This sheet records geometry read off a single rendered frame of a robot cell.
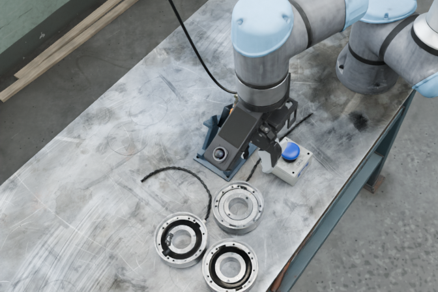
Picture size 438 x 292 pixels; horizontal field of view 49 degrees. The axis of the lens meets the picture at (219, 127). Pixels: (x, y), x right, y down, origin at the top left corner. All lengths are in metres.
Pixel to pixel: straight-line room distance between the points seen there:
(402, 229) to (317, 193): 0.93
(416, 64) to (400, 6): 0.13
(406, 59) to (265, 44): 0.48
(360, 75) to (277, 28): 0.59
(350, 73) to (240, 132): 0.50
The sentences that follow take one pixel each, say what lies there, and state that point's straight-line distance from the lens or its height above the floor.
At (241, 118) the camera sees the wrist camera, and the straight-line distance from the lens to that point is 0.71.
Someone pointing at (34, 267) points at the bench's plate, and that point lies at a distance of 1.05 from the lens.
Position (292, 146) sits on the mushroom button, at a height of 0.87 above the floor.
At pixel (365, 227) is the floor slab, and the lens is 1.89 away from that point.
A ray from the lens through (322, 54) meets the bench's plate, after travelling 1.24.
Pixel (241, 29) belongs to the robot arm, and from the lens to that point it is 0.58.
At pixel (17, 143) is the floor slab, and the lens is 2.28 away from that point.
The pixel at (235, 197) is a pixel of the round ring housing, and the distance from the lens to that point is 0.98.
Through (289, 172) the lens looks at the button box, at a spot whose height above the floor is 0.85.
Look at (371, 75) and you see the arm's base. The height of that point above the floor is 0.86.
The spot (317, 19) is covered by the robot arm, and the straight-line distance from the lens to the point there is 0.63.
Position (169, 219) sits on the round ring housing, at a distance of 0.97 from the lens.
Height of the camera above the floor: 1.71
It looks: 56 degrees down
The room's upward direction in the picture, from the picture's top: 8 degrees counter-clockwise
